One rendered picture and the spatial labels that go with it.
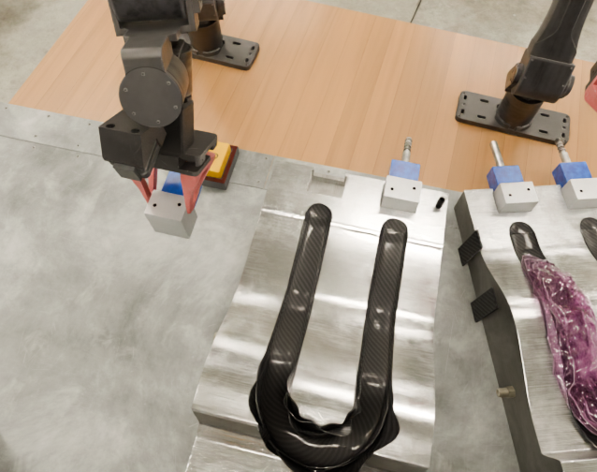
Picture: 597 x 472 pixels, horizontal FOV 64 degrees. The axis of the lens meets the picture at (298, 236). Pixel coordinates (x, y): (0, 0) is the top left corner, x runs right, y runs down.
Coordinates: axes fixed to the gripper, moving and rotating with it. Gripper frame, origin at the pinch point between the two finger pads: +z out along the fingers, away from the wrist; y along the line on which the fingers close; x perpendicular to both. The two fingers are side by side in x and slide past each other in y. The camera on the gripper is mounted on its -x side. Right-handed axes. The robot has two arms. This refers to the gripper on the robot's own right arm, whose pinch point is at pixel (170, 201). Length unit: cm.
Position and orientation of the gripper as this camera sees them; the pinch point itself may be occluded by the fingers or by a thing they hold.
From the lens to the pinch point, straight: 64.0
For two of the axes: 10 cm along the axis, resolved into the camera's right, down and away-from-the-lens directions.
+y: 9.7, 2.1, -0.9
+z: -1.2, 8.0, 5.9
